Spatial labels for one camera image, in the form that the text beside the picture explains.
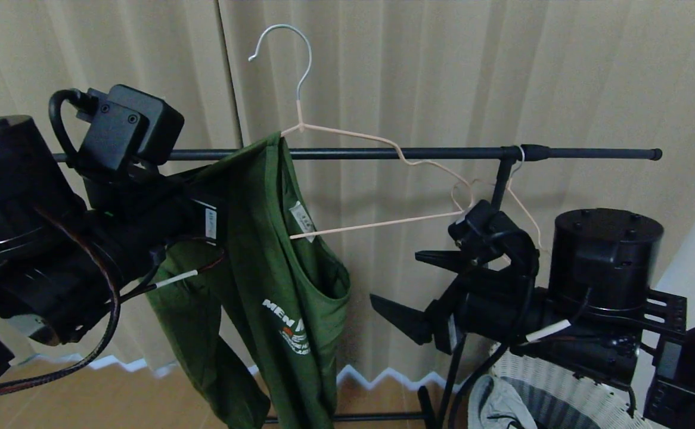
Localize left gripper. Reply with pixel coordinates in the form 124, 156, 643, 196
0, 178, 229, 347

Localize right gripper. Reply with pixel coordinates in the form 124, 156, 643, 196
370, 250, 641, 385

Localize green long-sleeved shirt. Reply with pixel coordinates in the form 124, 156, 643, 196
145, 132, 352, 429

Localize pink clothes hanger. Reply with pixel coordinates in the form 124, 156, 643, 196
450, 160, 550, 254
247, 24, 474, 240

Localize black clothes rack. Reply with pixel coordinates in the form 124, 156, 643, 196
52, 144, 663, 429

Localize white laundry basket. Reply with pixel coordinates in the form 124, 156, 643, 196
489, 349, 653, 429

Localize pale grey garment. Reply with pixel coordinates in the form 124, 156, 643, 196
468, 374, 540, 429

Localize beige curtain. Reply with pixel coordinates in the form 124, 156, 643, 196
0, 0, 695, 394

